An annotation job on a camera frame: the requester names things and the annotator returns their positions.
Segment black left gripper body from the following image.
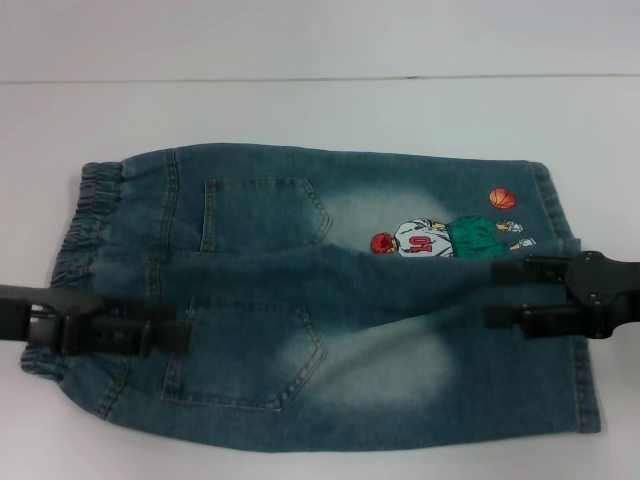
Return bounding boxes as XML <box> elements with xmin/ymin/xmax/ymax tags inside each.
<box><xmin>0</xmin><ymin>282</ymin><xmax>105</xmax><ymax>354</ymax></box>

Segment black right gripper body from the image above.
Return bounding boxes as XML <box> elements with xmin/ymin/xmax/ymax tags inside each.
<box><xmin>562</xmin><ymin>249</ymin><xmax>640</xmax><ymax>342</ymax></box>

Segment blue denim shorts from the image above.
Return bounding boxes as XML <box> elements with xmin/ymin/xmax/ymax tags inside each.
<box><xmin>18</xmin><ymin>146</ymin><xmax>601</xmax><ymax>451</ymax></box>

